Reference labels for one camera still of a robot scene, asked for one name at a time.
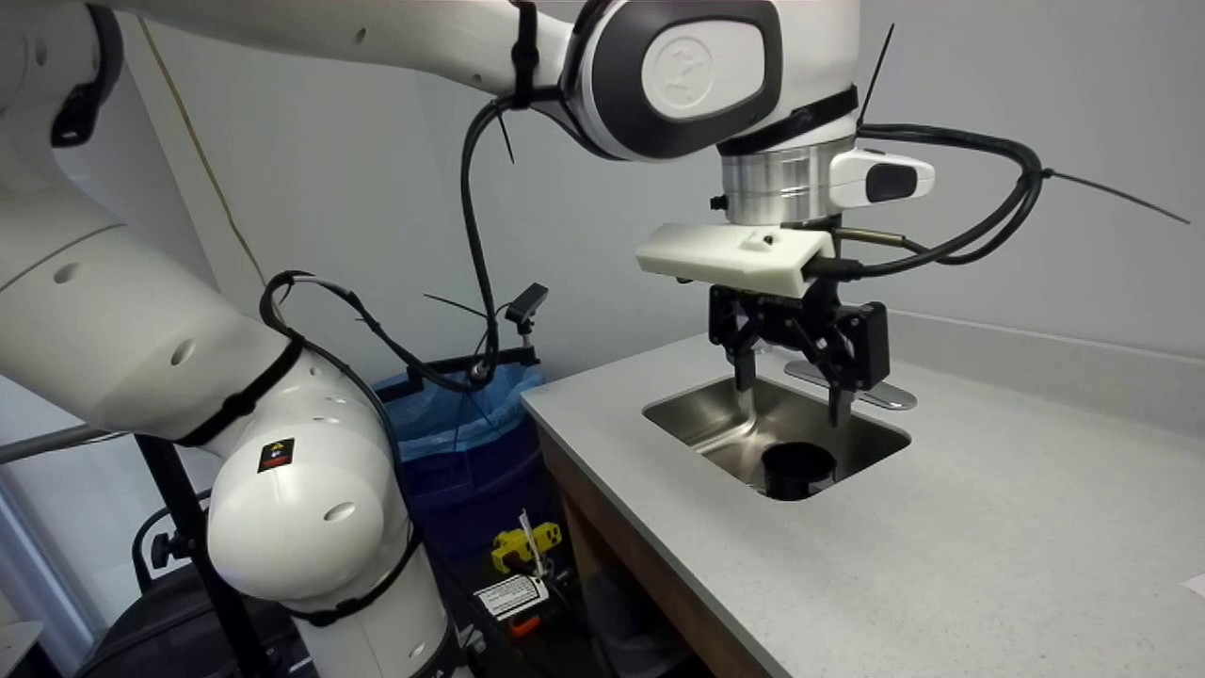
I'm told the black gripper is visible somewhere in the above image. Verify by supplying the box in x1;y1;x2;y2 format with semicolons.
703;276;893;429

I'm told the stainless steel sink basin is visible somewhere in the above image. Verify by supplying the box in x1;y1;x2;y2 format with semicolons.
641;373;916;504

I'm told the brown wooden counter cabinet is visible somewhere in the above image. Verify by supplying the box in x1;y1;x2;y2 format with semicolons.
533;419;772;678

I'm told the small black clamp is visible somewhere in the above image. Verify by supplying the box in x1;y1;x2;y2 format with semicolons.
499;278;552;337

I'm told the yellow tool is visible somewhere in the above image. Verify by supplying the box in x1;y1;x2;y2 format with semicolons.
487;519;566;579

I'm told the bin with blue bag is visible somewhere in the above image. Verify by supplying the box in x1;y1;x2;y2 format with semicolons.
374;355;568;595

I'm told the black zip tie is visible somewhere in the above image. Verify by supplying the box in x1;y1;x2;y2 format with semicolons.
1038;166;1197;231

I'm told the black stand pole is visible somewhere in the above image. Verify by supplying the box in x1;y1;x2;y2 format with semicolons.
128;429;273;678

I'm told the black bag with white logo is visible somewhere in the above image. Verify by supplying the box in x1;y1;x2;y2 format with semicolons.
71;492;315;678

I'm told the black cup with handle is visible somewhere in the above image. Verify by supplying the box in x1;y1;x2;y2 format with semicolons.
760;440;838;504

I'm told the chrome faucet base plate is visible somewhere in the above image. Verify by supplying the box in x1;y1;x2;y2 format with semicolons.
782;357;919;413

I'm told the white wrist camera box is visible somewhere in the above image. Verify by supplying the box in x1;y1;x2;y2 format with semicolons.
634;222;838;301

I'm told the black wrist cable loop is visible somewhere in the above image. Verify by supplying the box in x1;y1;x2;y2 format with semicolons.
804;121;1050;283

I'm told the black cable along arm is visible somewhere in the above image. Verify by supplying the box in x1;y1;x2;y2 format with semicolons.
257;0;546;392

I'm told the grey horizontal rail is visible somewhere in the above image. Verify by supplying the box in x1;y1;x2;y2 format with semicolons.
0;422;128;468

